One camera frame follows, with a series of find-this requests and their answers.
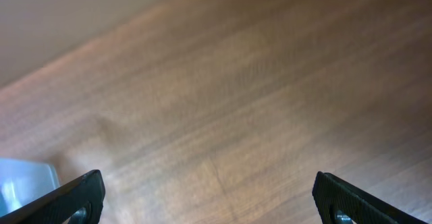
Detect clear plastic storage bin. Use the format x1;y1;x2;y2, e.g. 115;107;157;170
0;158;60;216

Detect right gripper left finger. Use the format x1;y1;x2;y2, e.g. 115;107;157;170
1;169;105;224

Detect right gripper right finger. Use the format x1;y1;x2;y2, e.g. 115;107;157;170
312;171;427;224

